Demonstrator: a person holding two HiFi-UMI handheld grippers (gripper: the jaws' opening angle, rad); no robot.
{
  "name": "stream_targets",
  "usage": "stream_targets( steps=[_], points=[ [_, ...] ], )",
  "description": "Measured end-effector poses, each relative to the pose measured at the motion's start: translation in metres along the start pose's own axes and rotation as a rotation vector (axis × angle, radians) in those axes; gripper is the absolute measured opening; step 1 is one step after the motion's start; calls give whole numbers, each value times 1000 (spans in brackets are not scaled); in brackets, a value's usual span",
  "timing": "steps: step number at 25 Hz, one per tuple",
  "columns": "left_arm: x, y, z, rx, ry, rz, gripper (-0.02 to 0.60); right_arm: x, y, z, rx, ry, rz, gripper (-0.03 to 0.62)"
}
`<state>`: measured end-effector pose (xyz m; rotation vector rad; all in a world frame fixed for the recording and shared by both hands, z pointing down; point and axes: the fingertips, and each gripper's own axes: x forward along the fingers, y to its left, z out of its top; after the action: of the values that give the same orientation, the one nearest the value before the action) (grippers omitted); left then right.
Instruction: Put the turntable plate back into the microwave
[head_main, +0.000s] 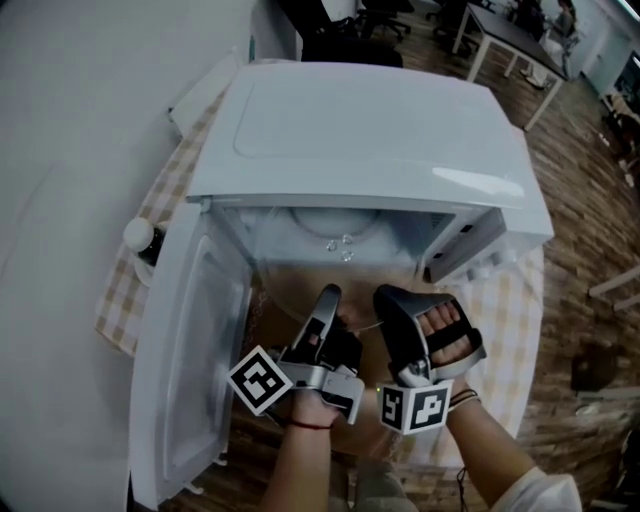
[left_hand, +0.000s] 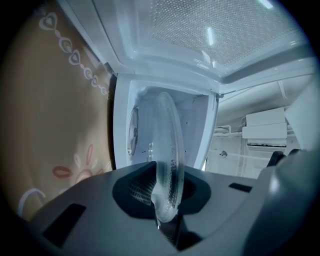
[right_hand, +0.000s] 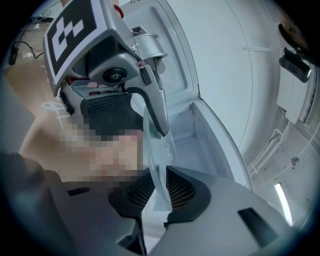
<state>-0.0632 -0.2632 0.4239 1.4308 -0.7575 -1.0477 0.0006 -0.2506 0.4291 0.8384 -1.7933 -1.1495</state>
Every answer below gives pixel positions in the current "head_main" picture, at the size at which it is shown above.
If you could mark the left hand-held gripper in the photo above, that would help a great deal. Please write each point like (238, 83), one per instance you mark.
(257, 381)

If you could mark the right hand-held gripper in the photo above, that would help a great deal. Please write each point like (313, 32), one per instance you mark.
(425, 407)

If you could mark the round glass turntable plate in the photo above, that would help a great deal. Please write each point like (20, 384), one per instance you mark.
(310, 260)

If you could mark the person's left forearm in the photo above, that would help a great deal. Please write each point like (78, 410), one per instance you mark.
(300, 465)

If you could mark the person's right forearm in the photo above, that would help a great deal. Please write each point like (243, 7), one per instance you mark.
(485, 460)

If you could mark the person's left hand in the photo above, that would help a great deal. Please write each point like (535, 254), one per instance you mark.
(314, 339)

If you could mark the person's right hand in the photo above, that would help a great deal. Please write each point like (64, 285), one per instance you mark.
(440, 317)

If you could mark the white microwave knob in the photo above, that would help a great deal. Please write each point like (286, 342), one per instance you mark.
(475, 273)
(497, 257)

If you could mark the white microwave door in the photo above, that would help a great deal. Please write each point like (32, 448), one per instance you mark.
(190, 350)

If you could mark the person's beige trousers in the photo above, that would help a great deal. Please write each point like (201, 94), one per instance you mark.
(380, 487)

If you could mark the brown box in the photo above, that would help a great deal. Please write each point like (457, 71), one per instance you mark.
(597, 367)

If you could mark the white microwave oven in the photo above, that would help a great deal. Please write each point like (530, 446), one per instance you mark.
(375, 125)

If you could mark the clear plastic bottle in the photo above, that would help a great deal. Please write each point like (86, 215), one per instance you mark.
(587, 409)

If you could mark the person's white jacket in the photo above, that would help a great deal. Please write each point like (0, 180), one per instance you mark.
(540, 492)

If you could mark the black bottle with white cap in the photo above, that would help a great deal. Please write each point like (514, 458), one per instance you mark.
(137, 234)

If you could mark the flat white board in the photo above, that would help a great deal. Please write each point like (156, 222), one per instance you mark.
(200, 100)

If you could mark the dark-topped table with white legs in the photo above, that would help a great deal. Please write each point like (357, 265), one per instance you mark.
(505, 30)

